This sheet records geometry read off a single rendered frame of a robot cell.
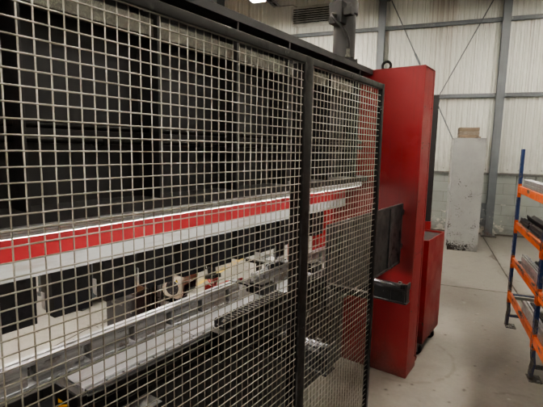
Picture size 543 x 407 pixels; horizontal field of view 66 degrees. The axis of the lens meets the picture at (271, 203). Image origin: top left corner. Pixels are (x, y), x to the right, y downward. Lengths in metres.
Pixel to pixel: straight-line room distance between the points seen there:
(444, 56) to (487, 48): 0.81
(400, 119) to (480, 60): 6.71
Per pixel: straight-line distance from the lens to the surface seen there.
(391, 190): 3.18
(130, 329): 1.95
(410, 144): 3.13
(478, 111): 9.67
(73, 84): 1.58
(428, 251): 3.59
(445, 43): 9.83
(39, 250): 1.61
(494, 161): 9.46
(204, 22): 1.02
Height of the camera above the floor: 1.71
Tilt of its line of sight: 8 degrees down
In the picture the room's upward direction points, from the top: 1 degrees clockwise
